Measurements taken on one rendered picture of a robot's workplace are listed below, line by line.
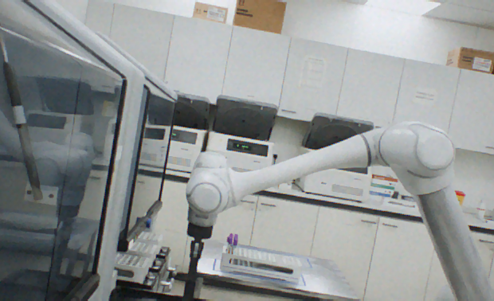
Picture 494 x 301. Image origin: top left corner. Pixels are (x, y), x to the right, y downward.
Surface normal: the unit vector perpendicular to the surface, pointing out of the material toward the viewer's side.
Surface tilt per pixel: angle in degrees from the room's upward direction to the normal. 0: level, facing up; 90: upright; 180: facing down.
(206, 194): 94
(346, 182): 90
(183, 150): 90
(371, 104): 90
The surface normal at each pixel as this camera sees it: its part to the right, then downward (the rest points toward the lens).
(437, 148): 0.03, -0.03
